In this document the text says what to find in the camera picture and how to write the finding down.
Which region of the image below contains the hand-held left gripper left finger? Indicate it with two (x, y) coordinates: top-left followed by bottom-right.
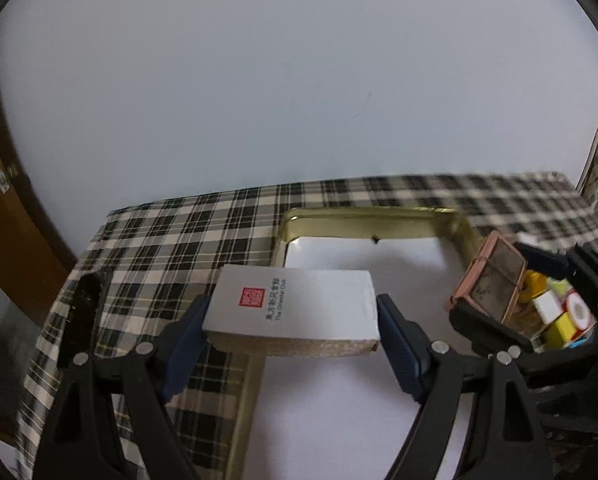
(33, 295), (212, 480)

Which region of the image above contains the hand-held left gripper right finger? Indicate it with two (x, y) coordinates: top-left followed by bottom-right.
(376, 294), (555, 480)

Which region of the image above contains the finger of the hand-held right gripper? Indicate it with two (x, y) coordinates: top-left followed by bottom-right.
(449, 305), (535, 363)
(514, 242), (598, 291)

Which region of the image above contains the yellow cube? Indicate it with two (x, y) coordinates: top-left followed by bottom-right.
(544, 312), (580, 350)

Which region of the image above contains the white toy block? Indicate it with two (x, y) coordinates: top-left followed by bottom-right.
(533, 294), (562, 323)

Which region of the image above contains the pink clear plastic case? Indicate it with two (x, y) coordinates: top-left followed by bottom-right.
(446, 231), (529, 326)

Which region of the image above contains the red tape roll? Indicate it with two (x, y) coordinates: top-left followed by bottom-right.
(564, 292), (596, 333)

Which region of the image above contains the white box with red seal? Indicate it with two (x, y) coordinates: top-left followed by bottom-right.
(201, 265), (382, 358)

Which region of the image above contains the gold metal tin tray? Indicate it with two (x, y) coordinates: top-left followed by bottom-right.
(224, 207), (484, 480)

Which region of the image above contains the yellow toy block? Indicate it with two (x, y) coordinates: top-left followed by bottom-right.
(519, 270), (547, 305)

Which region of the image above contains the black flat object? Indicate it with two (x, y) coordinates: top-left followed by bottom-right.
(66, 270), (112, 376)

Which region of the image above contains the black white plaid tablecloth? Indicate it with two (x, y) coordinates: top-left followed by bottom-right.
(16, 172), (598, 480)

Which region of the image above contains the wooden door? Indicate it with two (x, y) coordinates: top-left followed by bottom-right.
(0, 35), (77, 443)

